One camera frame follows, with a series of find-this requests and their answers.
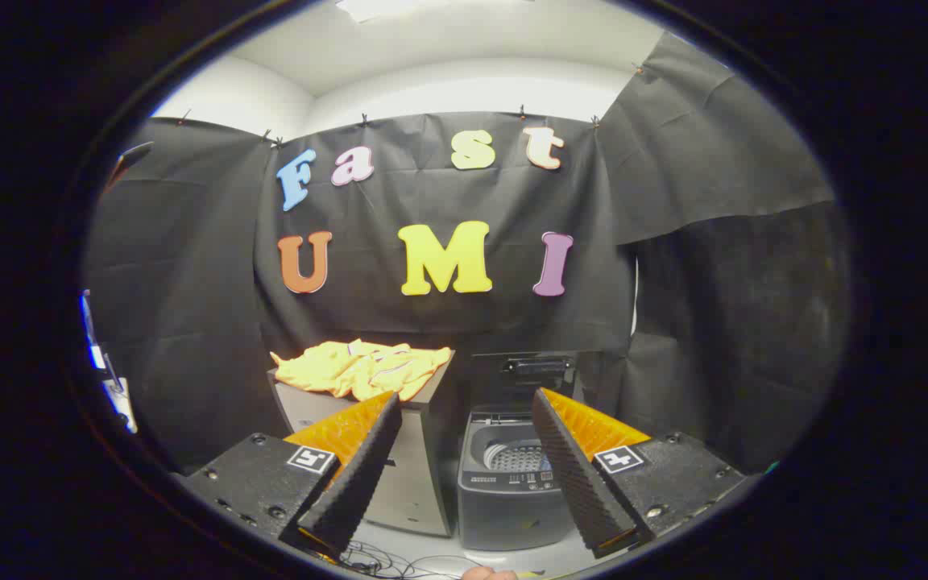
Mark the grey washing machine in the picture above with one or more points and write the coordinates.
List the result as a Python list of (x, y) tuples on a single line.
[(504, 515)]

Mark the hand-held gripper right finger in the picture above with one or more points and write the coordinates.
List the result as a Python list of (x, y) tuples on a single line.
[(573, 475)]

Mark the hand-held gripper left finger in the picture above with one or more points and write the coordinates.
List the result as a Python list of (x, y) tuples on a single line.
[(355, 483)]

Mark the orange polo shirt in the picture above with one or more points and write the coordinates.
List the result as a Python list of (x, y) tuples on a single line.
[(351, 370)]

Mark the grey cabinet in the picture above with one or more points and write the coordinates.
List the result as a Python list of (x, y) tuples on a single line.
[(416, 483)]

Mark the white equipment stand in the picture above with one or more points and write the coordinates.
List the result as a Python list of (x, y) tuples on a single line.
[(119, 399)]

